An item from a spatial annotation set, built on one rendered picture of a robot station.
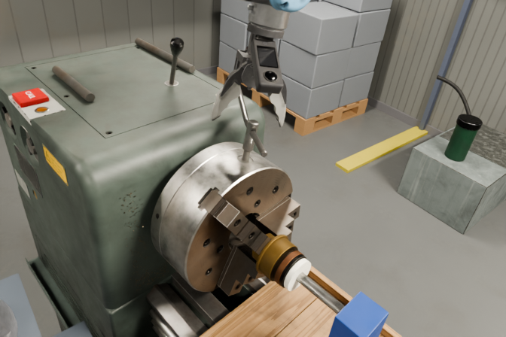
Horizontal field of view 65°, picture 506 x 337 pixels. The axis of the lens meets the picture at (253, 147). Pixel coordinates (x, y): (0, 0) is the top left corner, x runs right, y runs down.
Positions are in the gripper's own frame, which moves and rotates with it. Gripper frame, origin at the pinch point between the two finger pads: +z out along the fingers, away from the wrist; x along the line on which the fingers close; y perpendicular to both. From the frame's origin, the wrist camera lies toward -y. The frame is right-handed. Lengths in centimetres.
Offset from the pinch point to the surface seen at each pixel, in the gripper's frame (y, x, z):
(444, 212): 97, -173, 89
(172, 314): -7.9, 10.5, 46.0
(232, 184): -10.9, 3.9, 7.7
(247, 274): -14.3, -2.4, 27.4
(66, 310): 24, 38, 80
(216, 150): 0.0, 5.6, 6.2
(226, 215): -14.4, 4.9, 12.3
